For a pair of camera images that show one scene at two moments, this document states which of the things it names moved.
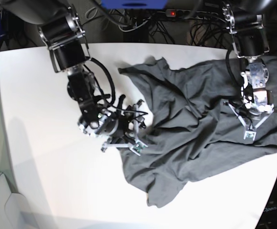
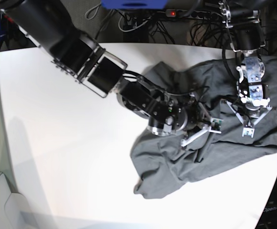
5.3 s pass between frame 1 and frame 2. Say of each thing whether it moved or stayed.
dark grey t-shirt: moved
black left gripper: moved
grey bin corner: stayed
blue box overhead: stayed
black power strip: stayed
